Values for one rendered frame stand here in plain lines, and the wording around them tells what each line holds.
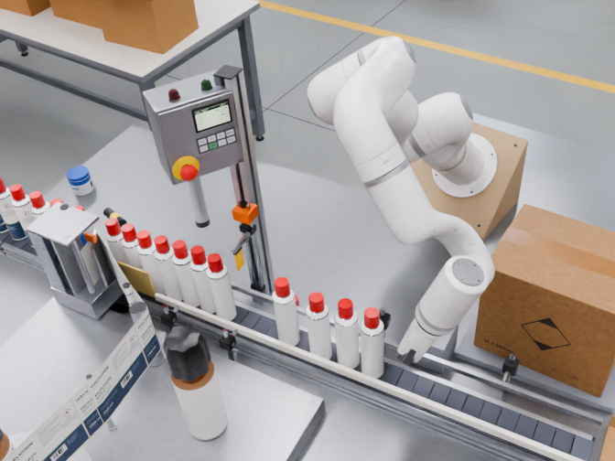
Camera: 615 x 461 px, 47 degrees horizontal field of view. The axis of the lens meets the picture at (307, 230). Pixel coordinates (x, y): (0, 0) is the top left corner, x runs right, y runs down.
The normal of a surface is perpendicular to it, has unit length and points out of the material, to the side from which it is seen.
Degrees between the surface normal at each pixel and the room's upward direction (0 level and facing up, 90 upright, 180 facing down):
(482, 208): 43
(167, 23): 91
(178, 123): 90
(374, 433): 0
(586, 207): 0
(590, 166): 0
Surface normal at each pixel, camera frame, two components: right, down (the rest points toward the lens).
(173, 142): 0.44, 0.58
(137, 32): -0.50, 0.61
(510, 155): -0.47, -0.16
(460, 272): 0.22, -0.60
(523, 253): -0.07, -0.74
